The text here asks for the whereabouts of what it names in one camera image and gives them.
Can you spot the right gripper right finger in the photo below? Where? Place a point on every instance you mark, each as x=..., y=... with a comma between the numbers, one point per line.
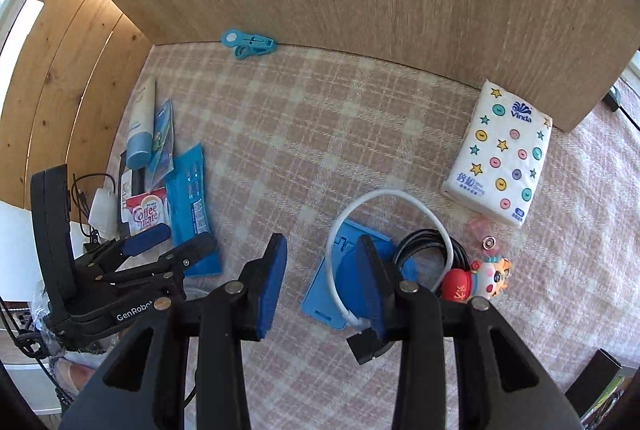
x=375, y=288

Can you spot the white AQUA sunscreen tube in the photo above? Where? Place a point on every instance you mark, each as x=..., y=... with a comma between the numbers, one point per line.
x=141, y=126

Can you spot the black wet wipes pack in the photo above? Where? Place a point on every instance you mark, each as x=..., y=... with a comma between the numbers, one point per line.
x=130, y=184

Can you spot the Vinda dotted tissue pack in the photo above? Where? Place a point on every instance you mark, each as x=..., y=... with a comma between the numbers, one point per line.
x=501, y=158

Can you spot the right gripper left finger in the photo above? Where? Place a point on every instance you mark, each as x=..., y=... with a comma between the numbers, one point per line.
x=262, y=280

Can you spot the blue foil sachet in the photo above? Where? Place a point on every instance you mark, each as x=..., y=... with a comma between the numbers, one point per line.
x=162, y=156

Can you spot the black storage tray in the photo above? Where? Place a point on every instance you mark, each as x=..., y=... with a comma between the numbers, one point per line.
x=592, y=381

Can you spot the pine wood wall panel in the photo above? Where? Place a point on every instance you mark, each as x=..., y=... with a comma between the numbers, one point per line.
x=68, y=92

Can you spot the cartoon doll keychain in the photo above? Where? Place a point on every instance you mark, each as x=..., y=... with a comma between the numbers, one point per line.
x=484, y=279

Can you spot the blue wipes packet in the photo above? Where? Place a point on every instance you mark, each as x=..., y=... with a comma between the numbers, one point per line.
x=186, y=195

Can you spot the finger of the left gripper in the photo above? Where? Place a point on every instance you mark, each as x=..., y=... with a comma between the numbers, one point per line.
x=192, y=251
x=134, y=245

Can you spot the teal clothespin by board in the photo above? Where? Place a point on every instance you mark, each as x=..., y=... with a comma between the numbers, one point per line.
x=246, y=45

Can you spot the Coffee mate sachet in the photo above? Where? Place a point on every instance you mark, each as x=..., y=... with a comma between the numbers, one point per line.
x=147, y=210

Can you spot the black power strip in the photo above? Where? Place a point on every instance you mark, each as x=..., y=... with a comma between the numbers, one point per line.
x=612, y=99

